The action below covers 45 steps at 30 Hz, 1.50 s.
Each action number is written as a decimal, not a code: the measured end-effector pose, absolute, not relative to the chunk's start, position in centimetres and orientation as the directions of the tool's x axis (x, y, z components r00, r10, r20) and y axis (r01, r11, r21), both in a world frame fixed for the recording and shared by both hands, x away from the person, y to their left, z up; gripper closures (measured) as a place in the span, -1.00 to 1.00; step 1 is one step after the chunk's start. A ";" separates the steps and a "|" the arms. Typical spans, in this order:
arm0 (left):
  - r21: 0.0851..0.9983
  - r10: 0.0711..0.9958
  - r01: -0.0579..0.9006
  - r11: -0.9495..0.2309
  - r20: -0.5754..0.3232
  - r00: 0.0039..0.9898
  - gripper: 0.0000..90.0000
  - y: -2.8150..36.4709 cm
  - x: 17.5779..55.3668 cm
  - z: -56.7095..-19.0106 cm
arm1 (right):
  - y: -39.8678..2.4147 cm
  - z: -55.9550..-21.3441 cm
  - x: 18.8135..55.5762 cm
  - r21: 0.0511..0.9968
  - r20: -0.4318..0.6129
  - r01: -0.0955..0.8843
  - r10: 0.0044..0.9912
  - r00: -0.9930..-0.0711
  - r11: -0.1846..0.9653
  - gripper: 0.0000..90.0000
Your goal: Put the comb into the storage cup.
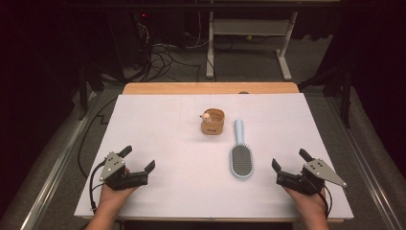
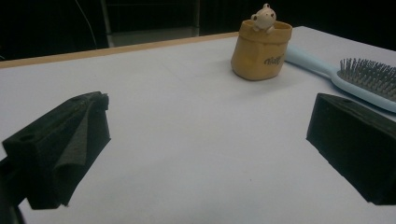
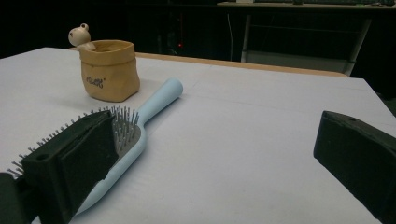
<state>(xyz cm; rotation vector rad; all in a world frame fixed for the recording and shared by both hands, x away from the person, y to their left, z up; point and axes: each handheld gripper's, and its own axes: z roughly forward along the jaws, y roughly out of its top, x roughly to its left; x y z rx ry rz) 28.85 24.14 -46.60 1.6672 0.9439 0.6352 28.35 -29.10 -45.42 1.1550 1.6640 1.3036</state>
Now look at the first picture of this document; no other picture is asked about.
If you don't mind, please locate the black stand leg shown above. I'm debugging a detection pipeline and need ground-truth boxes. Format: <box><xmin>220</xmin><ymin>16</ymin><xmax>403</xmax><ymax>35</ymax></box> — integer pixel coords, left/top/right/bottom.
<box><xmin>298</xmin><ymin>65</ymin><xmax>352</xmax><ymax>129</ymax></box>
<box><xmin>78</xmin><ymin>61</ymin><xmax>106</xmax><ymax>122</ymax></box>

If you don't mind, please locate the wooden table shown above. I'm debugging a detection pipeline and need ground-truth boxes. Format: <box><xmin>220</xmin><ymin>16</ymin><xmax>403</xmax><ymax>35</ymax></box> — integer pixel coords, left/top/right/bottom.
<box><xmin>80</xmin><ymin>81</ymin><xmax>345</xmax><ymax>223</ymax></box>

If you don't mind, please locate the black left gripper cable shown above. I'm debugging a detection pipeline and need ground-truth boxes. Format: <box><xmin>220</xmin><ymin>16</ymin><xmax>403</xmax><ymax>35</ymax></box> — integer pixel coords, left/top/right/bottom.
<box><xmin>88</xmin><ymin>159</ymin><xmax>108</xmax><ymax>215</ymax></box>

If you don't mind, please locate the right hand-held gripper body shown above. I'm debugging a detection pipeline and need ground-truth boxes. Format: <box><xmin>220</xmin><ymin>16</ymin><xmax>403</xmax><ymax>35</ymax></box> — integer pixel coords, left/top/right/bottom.
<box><xmin>276</xmin><ymin>158</ymin><xmax>348</xmax><ymax>196</ymax></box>

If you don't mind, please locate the metal floor rail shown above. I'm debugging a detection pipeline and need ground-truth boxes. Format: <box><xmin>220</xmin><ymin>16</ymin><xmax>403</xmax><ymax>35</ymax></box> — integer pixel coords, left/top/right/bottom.
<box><xmin>18</xmin><ymin>91</ymin><xmax>99</xmax><ymax>230</ymax></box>
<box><xmin>327</xmin><ymin>95</ymin><xmax>404</xmax><ymax>230</ymax></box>

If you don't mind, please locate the light blue hairbrush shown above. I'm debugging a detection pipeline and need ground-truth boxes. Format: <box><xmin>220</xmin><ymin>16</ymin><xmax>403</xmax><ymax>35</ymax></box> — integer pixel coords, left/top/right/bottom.
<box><xmin>230</xmin><ymin>118</ymin><xmax>255</xmax><ymax>179</ymax></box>

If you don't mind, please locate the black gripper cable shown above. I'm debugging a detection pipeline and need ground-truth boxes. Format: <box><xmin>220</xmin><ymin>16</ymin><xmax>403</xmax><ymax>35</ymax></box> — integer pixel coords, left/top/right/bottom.
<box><xmin>88</xmin><ymin>159</ymin><xmax>108</xmax><ymax>215</ymax></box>
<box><xmin>314</xmin><ymin>183</ymin><xmax>333</xmax><ymax>220</ymax></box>

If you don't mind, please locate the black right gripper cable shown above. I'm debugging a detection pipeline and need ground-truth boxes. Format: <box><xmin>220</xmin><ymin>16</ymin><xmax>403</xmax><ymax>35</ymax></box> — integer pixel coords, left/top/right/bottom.
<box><xmin>314</xmin><ymin>183</ymin><xmax>333</xmax><ymax>220</ymax></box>

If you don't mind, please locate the tangle of floor cables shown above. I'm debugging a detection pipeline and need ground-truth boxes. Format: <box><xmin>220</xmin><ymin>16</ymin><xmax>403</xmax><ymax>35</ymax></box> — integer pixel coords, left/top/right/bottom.
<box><xmin>137</xmin><ymin>41</ymin><xmax>203</xmax><ymax>82</ymax></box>

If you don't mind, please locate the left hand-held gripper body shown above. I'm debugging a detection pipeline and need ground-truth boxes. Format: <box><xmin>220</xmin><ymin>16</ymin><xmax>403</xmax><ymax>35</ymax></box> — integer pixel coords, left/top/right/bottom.
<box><xmin>99</xmin><ymin>151</ymin><xmax>149</xmax><ymax>192</ymax></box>

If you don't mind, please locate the person's right hand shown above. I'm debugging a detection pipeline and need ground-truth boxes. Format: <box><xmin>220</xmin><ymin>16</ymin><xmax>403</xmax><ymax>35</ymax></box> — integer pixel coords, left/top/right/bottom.
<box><xmin>282</xmin><ymin>186</ymin><xmax>328</xmax><ymax>221</ymax></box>

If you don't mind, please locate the long black floor cable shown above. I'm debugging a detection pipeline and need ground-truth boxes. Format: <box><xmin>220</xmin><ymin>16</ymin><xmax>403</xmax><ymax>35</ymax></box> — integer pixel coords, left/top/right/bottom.
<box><xmin>77</xmin><ymin>97</ymin><xmax>119</xmax><ymax>179</ymax></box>

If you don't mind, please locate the black computer tower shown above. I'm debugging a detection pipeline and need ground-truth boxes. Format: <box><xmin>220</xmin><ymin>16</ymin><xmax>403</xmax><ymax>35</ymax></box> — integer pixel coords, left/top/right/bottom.
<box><xmin>106</xmin><ymin>9</ymin><xmax>151</xmax><ymax>70</ymax></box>

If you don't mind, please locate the person's left hand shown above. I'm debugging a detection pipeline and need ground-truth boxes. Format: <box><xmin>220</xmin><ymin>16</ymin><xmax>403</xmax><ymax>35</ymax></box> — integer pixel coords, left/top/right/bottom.
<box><xmin>96</xmin><ymin>167</ymin><xmax>139</xmax><ymax>219</ymax></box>

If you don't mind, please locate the white metal desk frame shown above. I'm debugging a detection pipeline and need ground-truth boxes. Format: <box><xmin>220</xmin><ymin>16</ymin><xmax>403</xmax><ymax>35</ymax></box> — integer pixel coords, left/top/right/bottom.
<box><xmin>205</xmin><ymin>11</ymin><xmax>293</xmax><ymax>81</ymax></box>

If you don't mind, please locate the brown cup with small figure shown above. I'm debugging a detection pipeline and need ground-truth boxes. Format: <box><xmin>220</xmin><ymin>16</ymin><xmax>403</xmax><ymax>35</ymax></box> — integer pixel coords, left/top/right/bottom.
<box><xmin>199</xmin><ymin>107</ymin><xmax>226</xmax><ymax>136</ymax></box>

